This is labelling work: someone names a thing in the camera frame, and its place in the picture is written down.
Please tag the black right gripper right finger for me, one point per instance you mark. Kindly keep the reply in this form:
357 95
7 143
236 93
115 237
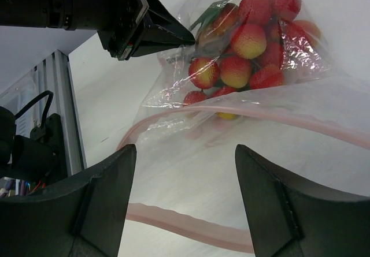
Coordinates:
289 215

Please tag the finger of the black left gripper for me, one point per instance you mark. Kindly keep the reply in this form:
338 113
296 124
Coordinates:
158 14
145 39

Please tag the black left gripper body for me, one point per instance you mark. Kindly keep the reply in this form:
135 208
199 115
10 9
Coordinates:
125 18

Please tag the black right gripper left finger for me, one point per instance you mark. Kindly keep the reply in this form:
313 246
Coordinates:
82 215

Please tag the clear zip top bag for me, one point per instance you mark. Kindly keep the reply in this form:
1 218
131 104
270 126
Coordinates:
186 199

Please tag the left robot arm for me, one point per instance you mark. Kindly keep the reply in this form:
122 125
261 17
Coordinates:
63 14

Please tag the red toy grape bunch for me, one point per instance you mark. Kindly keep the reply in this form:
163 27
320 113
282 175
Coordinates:
251 45

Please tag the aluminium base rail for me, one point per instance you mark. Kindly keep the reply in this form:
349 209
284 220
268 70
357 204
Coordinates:
52 74

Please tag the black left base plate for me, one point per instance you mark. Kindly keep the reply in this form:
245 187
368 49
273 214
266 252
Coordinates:
39 157

